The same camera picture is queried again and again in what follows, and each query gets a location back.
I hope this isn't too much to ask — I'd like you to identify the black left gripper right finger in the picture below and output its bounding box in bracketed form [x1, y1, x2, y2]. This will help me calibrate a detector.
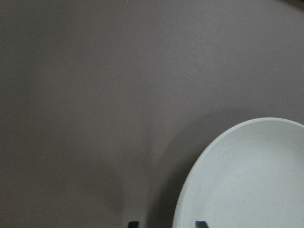
[195, 221, 207, 228]

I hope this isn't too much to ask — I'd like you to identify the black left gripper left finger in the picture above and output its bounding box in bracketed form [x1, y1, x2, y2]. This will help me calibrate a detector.
[128, 221, 139, 228]

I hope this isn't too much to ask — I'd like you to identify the cream round plate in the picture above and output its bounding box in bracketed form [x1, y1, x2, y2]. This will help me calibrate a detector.
[172, 118, 304, 228]

